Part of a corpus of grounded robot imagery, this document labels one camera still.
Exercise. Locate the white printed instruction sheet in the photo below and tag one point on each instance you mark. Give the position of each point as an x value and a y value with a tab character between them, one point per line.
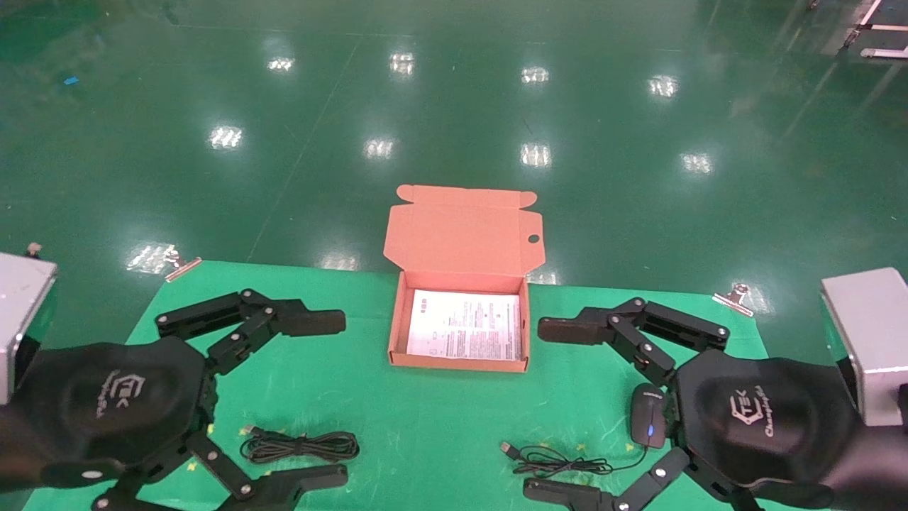
464	326

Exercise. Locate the white metal frame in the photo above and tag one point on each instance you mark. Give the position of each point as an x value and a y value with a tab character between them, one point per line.
879	28

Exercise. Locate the open brown cardboard box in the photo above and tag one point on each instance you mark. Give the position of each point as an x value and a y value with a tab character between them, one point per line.
461	234

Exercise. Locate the silver metal clip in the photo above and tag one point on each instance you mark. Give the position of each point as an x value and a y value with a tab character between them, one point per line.
734	299
181	266

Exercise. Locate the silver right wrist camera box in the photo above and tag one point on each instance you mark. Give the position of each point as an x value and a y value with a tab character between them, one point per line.
869	341

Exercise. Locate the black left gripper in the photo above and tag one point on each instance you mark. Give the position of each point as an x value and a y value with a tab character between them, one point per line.
106	397

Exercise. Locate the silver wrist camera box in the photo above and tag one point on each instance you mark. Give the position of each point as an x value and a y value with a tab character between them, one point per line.
869	341
21	319

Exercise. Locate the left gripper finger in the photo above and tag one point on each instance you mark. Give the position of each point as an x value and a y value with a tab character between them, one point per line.
298	486

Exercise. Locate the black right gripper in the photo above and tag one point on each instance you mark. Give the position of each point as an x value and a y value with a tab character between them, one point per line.
766	419

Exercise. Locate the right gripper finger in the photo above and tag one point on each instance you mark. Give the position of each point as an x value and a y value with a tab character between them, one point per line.
567	493

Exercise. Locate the green table mat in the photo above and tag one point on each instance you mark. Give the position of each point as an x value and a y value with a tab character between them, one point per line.
425	426

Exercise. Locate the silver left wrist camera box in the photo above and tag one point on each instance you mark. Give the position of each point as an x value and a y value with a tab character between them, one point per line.
21	319

